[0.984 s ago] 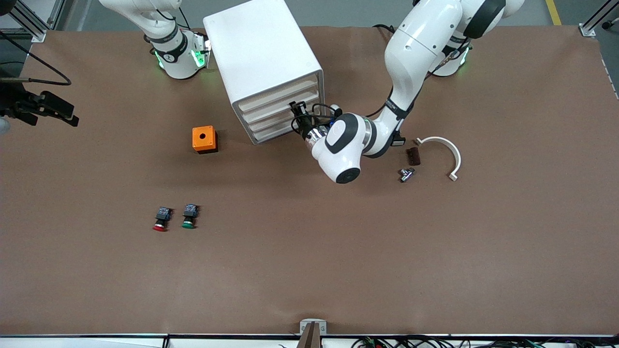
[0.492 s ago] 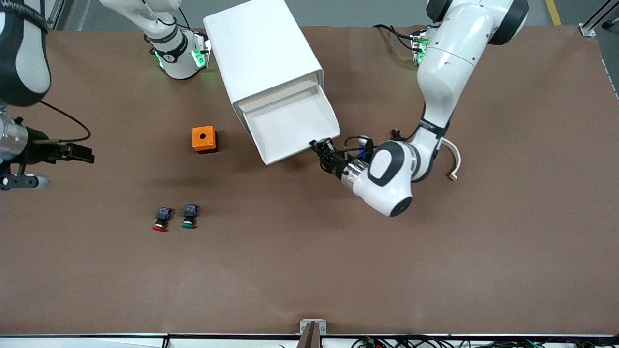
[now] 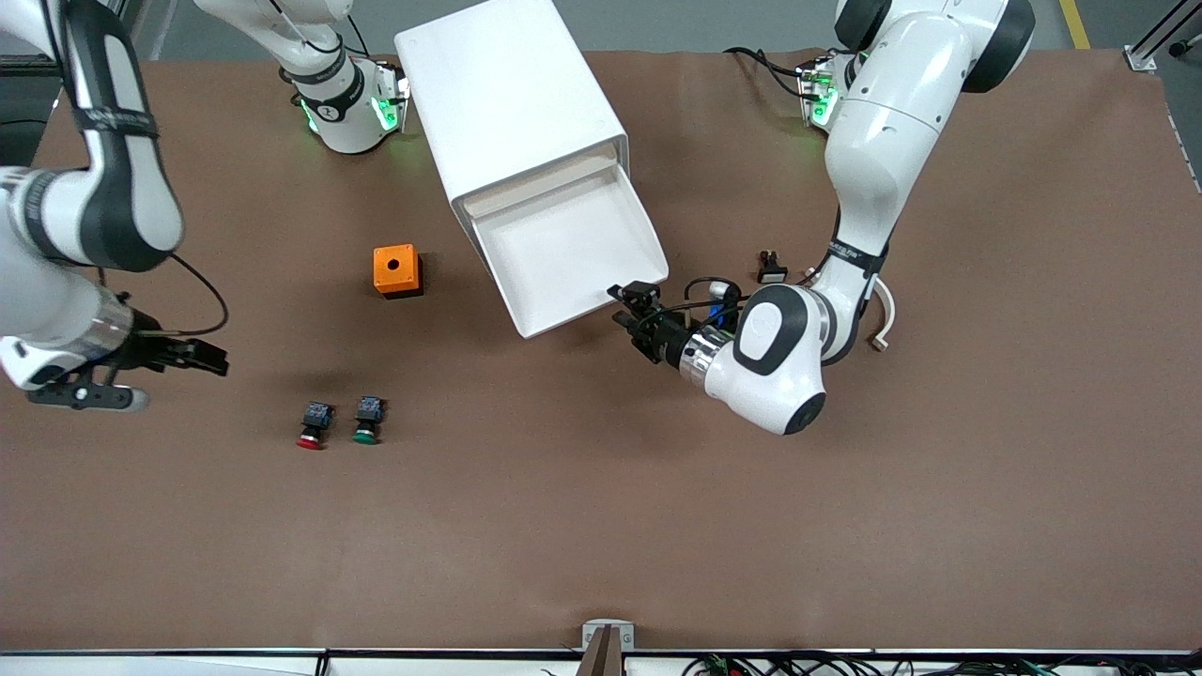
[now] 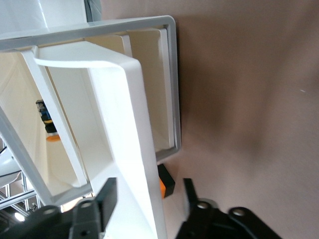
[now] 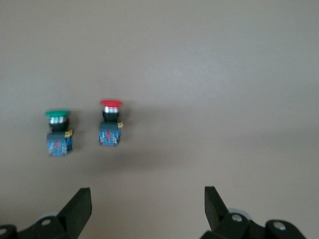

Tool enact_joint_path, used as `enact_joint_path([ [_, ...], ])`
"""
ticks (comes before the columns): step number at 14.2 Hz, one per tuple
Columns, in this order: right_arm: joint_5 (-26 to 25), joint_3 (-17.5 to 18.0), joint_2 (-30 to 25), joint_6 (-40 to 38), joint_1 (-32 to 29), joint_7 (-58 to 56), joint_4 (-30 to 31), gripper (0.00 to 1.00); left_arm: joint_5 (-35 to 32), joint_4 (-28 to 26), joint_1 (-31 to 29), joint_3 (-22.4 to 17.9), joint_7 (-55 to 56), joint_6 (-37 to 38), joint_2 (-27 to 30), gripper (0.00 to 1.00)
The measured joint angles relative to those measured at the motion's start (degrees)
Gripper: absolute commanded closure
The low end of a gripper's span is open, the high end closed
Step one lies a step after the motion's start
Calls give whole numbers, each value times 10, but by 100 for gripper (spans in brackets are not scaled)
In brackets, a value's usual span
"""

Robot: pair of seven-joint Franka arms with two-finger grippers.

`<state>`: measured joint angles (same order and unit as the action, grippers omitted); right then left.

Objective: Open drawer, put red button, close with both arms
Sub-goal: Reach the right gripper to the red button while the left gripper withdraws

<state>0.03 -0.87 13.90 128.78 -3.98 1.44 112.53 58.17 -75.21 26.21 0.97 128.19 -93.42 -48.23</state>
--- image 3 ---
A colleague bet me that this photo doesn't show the white table edge rail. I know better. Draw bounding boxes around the white table edge rail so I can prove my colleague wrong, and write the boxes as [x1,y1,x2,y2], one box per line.
[0,648,1202,676]

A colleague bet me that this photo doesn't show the orange button enclosure box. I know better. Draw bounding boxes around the orange button enclosure box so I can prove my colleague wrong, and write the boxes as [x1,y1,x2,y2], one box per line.
[373,244,424,300]

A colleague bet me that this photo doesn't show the black arm base cable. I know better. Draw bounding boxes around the black arm base cable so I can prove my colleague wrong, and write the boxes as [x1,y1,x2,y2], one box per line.
[723,47,810,100]

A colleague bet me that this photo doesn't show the green mushroom push button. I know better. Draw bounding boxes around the green mushroom push button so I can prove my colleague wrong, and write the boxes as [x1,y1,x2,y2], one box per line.
[352,396,389,445]

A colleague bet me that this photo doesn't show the red mushroom push button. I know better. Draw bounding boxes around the red mushroom push button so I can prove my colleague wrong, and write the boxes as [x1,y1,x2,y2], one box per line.
[296,402,336,451]

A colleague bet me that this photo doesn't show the white curved plastic bracket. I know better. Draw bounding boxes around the white curved plastic bracket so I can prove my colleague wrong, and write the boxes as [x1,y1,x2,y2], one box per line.
[805,267,898,353]

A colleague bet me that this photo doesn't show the grey camera post bracket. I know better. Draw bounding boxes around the grey camera post bracket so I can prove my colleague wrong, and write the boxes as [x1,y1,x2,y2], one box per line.
[578,620,636,676]

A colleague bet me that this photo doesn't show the tangled cables under table edge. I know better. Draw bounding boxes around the tangled cables under table edge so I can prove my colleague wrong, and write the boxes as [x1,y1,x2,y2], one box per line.
[684,652,1202,676]

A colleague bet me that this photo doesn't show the aluminium frame profile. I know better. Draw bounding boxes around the aluminium frame profile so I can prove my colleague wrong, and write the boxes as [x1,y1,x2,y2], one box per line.
[1124,0,1202,74]

